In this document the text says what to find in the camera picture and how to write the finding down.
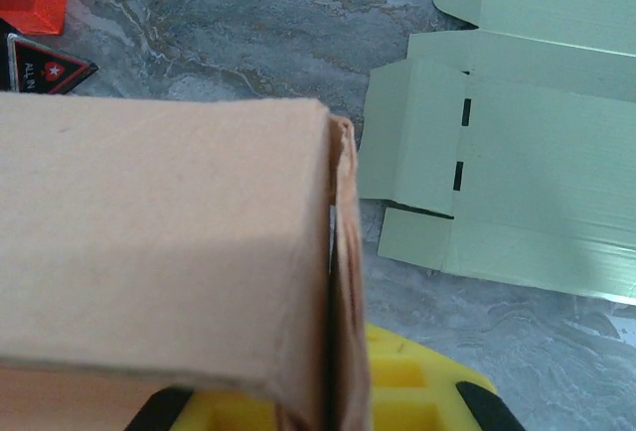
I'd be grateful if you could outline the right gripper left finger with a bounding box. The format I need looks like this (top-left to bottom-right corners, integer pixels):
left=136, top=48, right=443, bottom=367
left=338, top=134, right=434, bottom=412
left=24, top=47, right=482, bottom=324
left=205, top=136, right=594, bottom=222
left=123, top=384, right=279, bottom=431

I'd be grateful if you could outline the light green paper box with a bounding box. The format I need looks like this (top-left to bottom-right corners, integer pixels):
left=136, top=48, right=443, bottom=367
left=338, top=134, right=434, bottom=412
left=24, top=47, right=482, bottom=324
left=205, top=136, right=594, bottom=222
left=360, top=0, right=636, bottom=306

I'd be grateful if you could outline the black red triangular card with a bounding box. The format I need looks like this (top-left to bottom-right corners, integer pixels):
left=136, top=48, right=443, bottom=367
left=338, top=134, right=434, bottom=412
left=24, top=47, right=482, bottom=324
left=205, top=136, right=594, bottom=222
left=0, top=32, right=100, bottom=95

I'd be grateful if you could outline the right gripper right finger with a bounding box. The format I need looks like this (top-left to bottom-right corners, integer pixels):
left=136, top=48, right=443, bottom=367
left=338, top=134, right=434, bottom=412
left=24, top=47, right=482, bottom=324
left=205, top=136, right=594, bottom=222
left=365, top=324, right=523, bottom=431

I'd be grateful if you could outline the orange paper box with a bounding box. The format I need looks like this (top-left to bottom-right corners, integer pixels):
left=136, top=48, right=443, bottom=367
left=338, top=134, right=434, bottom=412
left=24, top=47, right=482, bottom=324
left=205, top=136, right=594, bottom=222
left=0, top=92, right=374, bottom=431

